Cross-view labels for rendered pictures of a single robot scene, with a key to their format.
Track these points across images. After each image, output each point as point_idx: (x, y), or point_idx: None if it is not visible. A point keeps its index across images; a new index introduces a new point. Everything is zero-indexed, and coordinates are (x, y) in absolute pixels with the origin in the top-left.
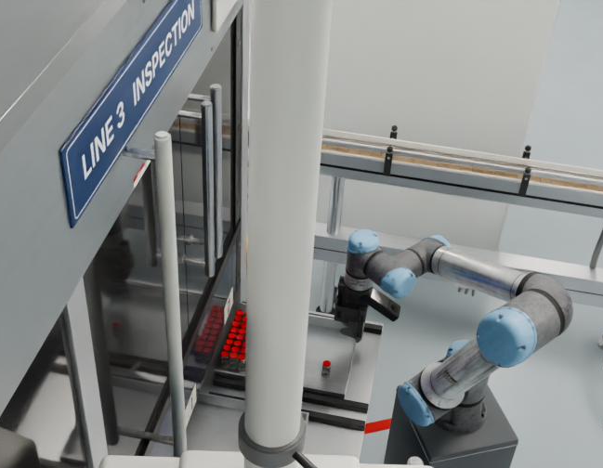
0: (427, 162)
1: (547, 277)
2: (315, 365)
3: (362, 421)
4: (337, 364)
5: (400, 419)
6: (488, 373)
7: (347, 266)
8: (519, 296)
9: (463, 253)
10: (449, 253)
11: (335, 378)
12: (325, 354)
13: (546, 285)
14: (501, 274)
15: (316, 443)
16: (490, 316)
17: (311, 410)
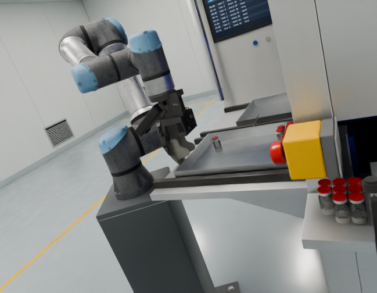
0: None
1: (63, 36)
2: (226, 153)
3: (201, 133)
4: (207, 158)
5: (173, 205)
6: None
7: (168, 64)
8: (92, 24)
9: (78, 53)
10: (87, 53)
11: (211, 151)
12: (215, 161)
13: (72, 28)
14: (78, 42)
15: (234, 126)
16: (115, 19)
17: (233, 128)
